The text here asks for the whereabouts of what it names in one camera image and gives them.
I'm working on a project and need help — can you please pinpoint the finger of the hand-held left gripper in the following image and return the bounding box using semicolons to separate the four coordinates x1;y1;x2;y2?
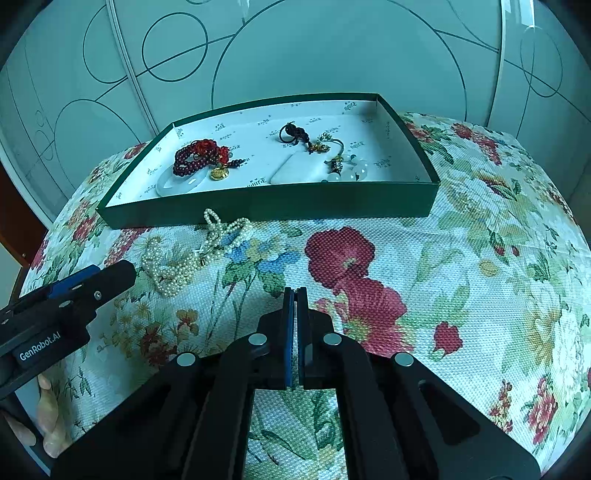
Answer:
0;265;101;325
68;259;138;325

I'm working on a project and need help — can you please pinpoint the green jewelry box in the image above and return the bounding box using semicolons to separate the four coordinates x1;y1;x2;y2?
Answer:
96;92;439;230

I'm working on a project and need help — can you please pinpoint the white jade pendant black cord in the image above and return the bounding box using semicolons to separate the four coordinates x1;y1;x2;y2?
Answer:
269;121;331;186

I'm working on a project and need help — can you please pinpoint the pale green wardrobe door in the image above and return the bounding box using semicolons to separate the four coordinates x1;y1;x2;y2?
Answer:
0;0;155;227
486;0;591;220
107;0;505;141

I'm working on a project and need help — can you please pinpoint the person's left hand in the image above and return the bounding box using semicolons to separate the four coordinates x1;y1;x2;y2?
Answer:
2;373;73;459

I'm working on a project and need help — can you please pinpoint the gold charm keychain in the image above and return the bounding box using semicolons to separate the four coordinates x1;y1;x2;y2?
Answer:
308;131;347;160

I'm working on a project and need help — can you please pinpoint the brown wooden furniture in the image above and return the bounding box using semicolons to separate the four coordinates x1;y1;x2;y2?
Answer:
0;161;52;280

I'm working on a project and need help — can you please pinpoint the dark red bead bracelet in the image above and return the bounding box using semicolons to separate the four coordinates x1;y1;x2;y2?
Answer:
172;139;248;182

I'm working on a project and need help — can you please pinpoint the pearl necklace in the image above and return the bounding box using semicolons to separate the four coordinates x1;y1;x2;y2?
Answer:
140;208;254;297

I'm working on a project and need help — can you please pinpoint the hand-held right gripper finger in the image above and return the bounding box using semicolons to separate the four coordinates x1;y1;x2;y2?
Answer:
297;287;541;480
51;287;296;480

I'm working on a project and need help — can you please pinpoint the white bead bracelet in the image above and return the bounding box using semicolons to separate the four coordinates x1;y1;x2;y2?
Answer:
322;153;372;184

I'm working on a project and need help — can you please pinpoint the white jade bangle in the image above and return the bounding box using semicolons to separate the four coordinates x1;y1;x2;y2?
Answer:
156;163;210;197

